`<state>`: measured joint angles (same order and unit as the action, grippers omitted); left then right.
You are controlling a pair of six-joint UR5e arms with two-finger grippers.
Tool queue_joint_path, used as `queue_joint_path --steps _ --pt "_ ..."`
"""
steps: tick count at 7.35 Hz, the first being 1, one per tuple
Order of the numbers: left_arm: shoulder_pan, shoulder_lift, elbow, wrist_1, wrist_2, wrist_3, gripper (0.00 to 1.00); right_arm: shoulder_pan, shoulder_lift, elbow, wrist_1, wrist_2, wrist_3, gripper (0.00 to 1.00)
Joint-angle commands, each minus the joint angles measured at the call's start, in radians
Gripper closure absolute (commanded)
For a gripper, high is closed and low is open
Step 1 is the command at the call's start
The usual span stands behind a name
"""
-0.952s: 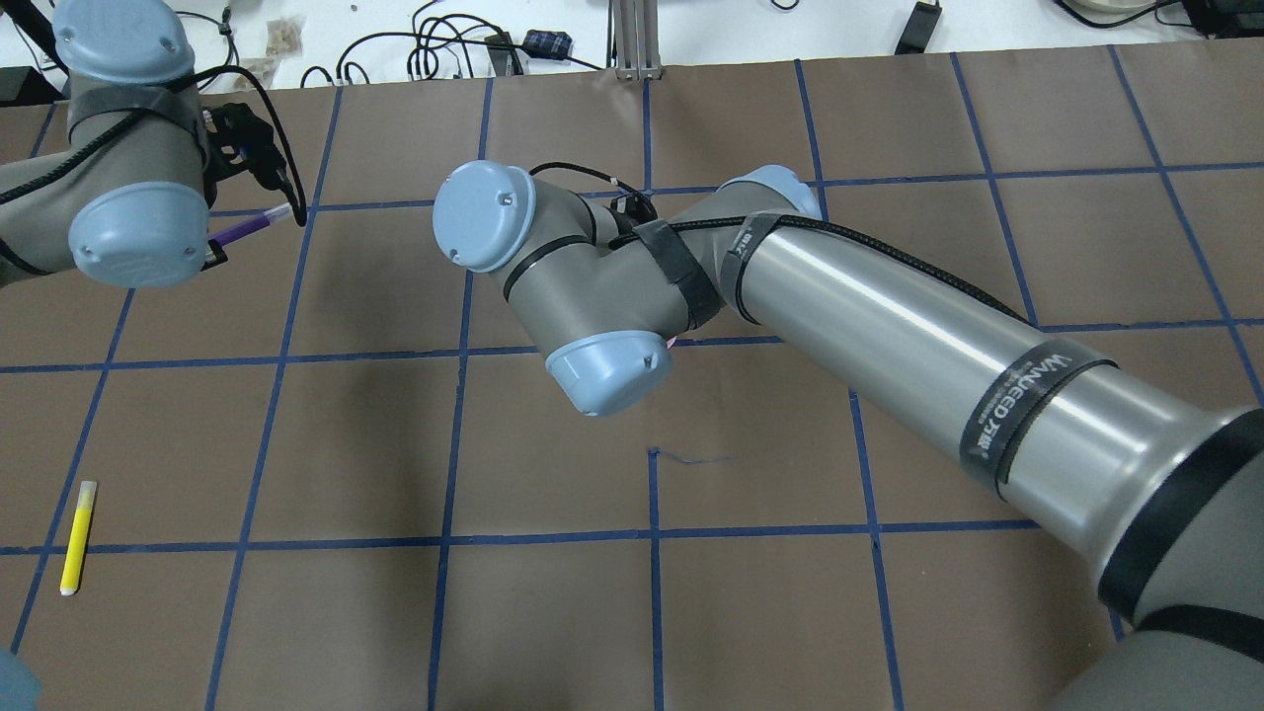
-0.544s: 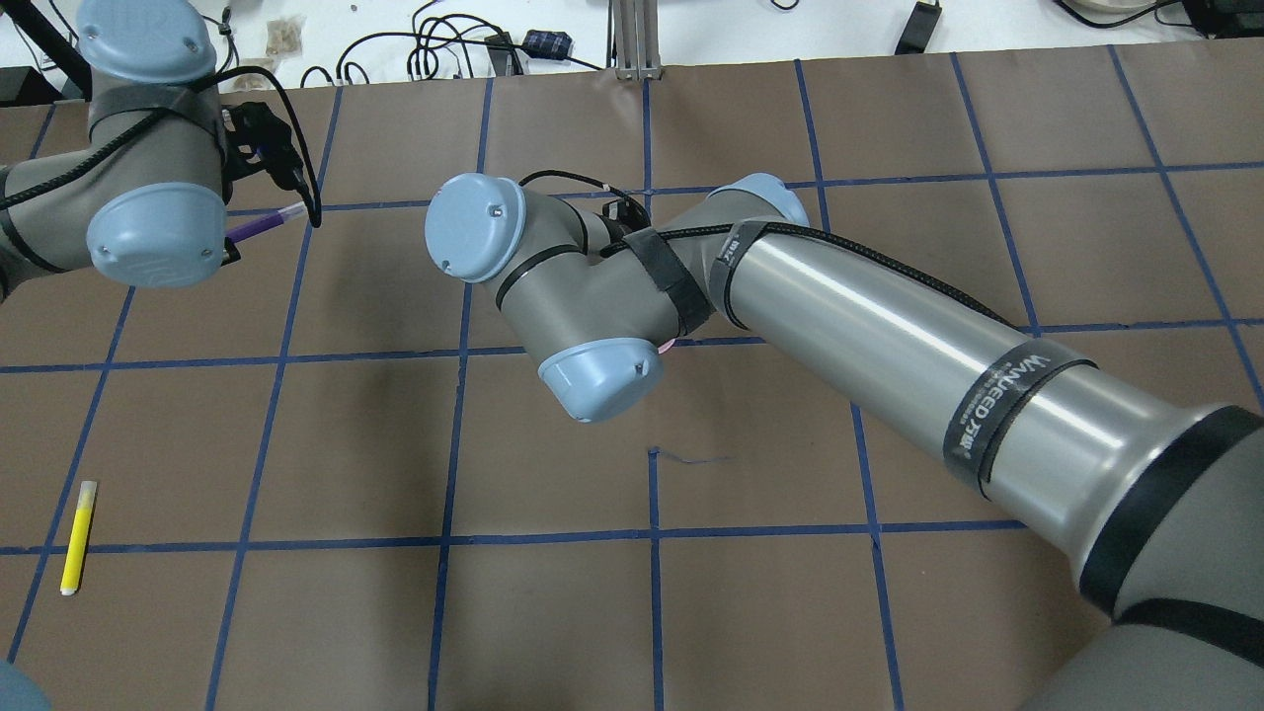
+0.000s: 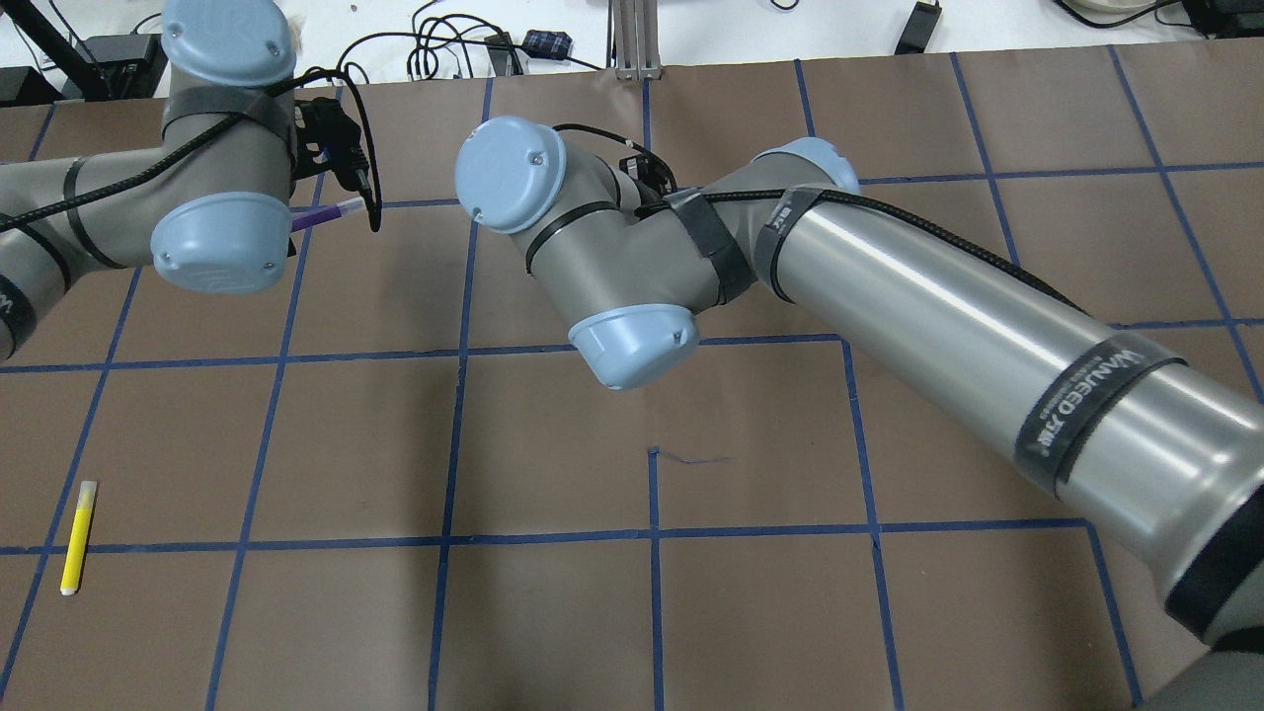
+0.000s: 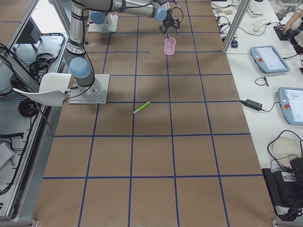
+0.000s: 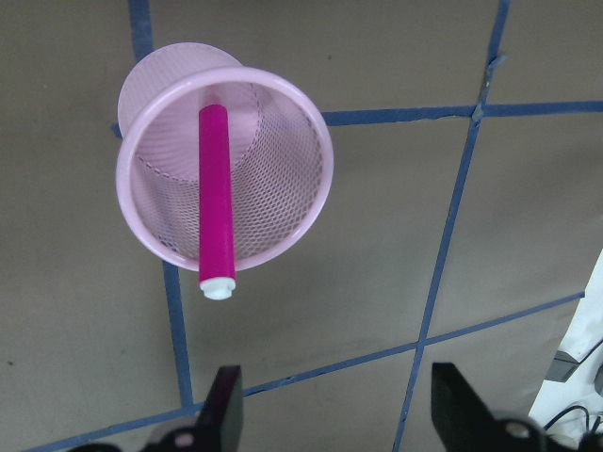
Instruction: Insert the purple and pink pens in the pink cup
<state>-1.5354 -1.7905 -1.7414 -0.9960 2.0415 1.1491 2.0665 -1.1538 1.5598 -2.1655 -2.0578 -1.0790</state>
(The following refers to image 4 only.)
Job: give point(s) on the person at desk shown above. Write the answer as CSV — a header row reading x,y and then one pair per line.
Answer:
x,y
294,27

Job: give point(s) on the black power adapter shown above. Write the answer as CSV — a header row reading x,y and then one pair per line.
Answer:
x,y
252,104

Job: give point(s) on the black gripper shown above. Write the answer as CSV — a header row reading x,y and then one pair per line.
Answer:
x,y
167,17

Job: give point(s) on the aluminium frame post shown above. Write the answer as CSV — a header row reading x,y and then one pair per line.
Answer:
x,y
235,24

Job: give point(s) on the pink mesh cup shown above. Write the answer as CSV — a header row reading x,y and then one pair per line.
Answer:
x,y
170,49

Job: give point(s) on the white plastic chair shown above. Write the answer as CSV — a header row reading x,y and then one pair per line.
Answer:
x,y
52,89

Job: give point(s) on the green pen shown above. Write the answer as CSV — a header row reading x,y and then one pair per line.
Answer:
x,y
141,107

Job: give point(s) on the teach pendant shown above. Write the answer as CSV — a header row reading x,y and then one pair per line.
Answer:
x,y
291,102
269,59

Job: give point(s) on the far teach pendant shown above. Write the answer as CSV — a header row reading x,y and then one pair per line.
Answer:
x,y
269,59

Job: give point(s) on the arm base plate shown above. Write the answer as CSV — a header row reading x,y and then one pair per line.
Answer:
x,y
93,28
96,94

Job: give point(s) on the near teach pendant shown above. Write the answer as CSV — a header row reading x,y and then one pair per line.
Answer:
x,y
291,102

